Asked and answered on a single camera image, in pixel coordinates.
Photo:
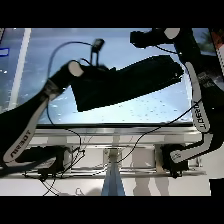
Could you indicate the dark jeans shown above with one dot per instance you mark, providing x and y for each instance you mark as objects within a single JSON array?
[{"x": 133, "y": 83}]

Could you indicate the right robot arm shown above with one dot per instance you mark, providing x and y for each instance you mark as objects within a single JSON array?
[{"x": 200, "y": 110}]

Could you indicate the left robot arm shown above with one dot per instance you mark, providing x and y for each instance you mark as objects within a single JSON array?
[{"x": 20, "y": 126}]

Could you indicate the silver frame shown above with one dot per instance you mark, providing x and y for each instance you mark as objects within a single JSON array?
[{"x": 113, "y": 156}]

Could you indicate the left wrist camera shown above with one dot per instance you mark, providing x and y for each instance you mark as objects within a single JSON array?
[{"x": 98, "y": 42}]

